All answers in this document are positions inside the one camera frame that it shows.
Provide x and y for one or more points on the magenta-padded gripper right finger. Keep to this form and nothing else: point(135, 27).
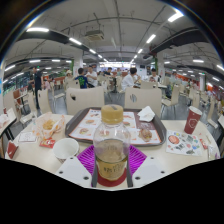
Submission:
point(137, 160)

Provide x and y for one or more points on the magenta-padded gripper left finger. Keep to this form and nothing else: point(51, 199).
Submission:
point(86, 159)

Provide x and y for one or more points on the clear bottle of yellow tea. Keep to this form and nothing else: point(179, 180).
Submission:
point(111, 150)

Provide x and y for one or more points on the brown houndstooth mug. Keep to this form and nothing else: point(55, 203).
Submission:
point(65, 150)

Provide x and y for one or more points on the red sauce packet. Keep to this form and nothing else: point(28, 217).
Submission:
point(203, 144)
point(47, 142)

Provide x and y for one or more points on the dark food tray with liner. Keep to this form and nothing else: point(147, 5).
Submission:
point(133, 115)

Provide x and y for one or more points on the white paper napkin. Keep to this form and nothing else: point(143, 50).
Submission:
point(146, 114)

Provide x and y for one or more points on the orange white food wrapper bag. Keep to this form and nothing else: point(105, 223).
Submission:
point(49, 125)

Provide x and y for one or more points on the white printed card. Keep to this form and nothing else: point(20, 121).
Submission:
point(27, 137)

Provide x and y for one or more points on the red paper cup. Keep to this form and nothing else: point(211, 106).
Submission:
point(192, 120)

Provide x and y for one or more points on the group of beige chairs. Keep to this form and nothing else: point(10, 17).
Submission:
point(175, 96)

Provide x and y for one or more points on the clear wrapped leaflet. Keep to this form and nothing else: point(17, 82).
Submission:
point(212, 152)

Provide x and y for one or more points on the red paper box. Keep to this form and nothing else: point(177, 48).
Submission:
point(11, 149)

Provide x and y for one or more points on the person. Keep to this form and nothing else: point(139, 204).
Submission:
point(129, 81)
point(69, 79)
point(37, 83)
point(81, 80)
point(91, 77)
point(154, 76)

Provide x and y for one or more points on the neighbouring beige table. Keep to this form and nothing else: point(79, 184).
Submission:
point(220, 121)
point(6, 123)

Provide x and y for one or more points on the ceiling air conditioner unit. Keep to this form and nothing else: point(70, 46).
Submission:
point(94, 35)

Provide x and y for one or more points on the group of ceiling lights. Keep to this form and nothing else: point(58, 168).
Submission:
point(37, 29)

